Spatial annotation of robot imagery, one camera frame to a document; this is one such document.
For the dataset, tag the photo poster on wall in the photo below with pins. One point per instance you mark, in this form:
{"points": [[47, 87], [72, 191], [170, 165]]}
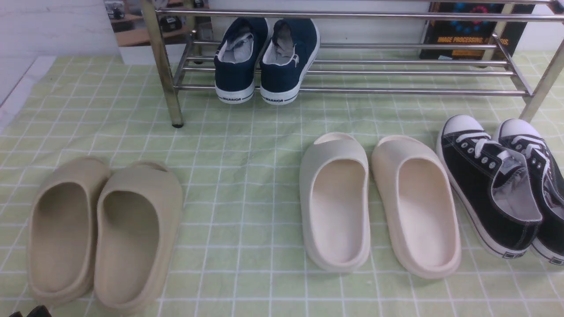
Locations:
{"points": [[126, 17]]}

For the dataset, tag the green checkered tablecloth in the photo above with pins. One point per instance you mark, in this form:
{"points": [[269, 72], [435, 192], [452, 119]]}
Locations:
{"points": [[239, 250]]}

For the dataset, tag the dark image processing poster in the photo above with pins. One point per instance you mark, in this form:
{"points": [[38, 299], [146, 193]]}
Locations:
{"points": [[466, 32]]}

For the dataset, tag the right cream foam slide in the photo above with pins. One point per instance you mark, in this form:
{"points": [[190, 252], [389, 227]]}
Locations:
{"points": [[419, 206]]}

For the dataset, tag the right tan foam slide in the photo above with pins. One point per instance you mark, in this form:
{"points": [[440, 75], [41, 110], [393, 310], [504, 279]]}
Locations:
{"points": [[138, 215]]}

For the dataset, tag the left tan foam slide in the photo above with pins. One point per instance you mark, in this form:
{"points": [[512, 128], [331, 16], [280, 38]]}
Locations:
{"points": [[62, 238]]}

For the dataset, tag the tan foam slide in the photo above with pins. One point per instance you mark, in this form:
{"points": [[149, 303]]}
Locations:
{"points": [[62, 238], [138, 215]]}

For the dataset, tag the right navy canvas sneaker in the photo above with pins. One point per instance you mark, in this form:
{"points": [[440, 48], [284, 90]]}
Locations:
{"points": [[291, 52]]}

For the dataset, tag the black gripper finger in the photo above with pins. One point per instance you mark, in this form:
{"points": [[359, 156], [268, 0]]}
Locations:
{"points": [[39, 311]]}

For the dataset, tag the navy canvas sneaker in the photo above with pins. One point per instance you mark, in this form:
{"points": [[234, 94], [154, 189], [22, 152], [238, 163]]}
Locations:
{"points": [[236, 58], [291, 52]]}

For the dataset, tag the black canvas sneaker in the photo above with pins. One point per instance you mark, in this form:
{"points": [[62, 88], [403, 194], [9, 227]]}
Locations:
{"points": [[546, 182], [493, 183]]}

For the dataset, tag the cream foam slide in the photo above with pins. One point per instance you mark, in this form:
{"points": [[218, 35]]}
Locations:
{"points": [[333, 186], [419, 206]]}

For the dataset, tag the chrome metal shoe rack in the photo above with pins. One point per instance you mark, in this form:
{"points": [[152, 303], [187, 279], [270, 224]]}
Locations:
{"points": [[172, 81]]}

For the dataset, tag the left navy canvas sneaker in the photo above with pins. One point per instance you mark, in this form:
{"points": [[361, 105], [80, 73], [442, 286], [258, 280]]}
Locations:
{"points": [[236, 58]]}

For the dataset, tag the left cream foam slide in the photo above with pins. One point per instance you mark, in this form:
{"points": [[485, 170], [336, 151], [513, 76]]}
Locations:
{"points": [[333, 186]]}

